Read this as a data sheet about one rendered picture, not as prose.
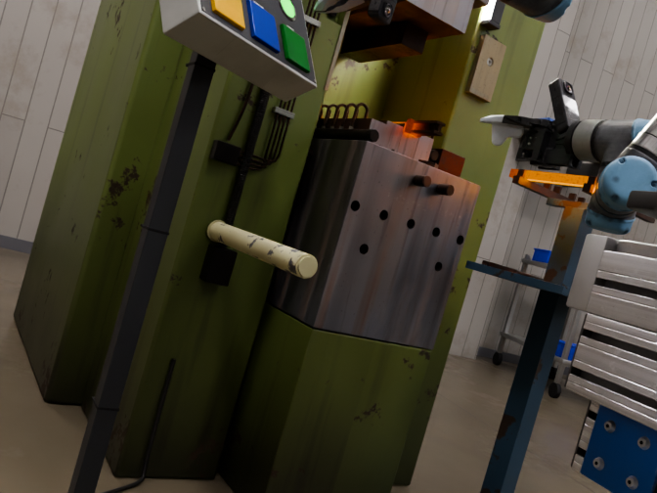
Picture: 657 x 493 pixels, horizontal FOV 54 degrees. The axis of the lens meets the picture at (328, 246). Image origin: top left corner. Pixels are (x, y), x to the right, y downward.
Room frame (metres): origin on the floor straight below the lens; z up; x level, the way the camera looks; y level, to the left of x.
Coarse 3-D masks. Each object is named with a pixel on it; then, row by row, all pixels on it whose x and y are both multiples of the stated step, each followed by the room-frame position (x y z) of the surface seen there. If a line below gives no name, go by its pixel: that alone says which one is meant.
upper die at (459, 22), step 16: (400, 0) 1.55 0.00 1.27; (416, 0) 1.55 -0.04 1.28; (432, 0) 1.57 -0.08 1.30; (448, 0) 1.59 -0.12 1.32; (464, 0) 1.62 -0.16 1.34; (352, 16) 1.74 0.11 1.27; (368, 16) 1.71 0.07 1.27; (400, 16) 1.64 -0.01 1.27; (416, 16) 1.61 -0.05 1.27; (432, 16) 1.58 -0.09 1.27; (448, 16) 1.60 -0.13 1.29; (464, 16) 1.63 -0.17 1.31; (352, 32) 1.88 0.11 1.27; (432, 32) 1.69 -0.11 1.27; (448, 32) 1.66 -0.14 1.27; (464, 32) 1.64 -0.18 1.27
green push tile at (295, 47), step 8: (280, 24) 1.21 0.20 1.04; (288, 32) 1.21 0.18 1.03; (288, 40) 1.20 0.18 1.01; (296, 40) 1.23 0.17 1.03; (304, 40) 1.26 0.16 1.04; (288, 48) 1.19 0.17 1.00; (296, 48) 1.22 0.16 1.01; (304, 48) 1.25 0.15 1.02; (288, 56) 1.19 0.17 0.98; (296, 56) 1.21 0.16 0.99; (304, 56) 1.24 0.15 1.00; (296, 64) 1.21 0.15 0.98; (304, 64) 1.23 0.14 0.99
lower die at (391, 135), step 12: (336, 120) 1.66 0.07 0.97; (348, 120) 1.61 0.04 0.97; (360, 120) 1.57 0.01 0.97; (372, 120) 1.53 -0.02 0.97; (384, 120) 1.56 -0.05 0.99; (384, 132) 1.55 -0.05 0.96; (396, 132) 1.57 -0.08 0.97; (384, 144) 1.56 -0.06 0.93; (396, 144) 1.58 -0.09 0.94; (408, 144) 1.60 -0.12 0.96; (420, 144) 1.62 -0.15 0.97; (432, 144) 1.64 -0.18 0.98; (408, 156) 1.60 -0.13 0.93; (420, 156) 1.62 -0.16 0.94
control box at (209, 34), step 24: (168, 0) 1.03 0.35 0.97; (192, 0) 1.00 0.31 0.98; (264, 0) 1.18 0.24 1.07; (168, 24) 1.02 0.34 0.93; (192, 24) 1.01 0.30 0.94; (216, 24) 1.02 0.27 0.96; (288, 24) 1.24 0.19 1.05; (192, 48) 1.07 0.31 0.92; (216, 48) 1.08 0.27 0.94; (240, 48) 1.10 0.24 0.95; (264, 48) 1.13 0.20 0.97; (240, 72) 1.17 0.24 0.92; (264, 72) 1.19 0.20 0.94; (288, 72) 1.20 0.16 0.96; (312, 72) 1.27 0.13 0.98; (288, 96) 1.29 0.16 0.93
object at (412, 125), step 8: (408, 120) 1.58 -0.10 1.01; (416, 120) 1.57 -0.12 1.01; (424, 120) 1.54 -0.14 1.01; (432, 120) 1.52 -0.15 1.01; (408, 128) 1.57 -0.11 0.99; (416, 128) 1.57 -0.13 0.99; (424, 128) 1.55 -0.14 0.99; (432, 128) 1.52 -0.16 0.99; (440, 128) 1.51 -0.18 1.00; (416, 136) 1.60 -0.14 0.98
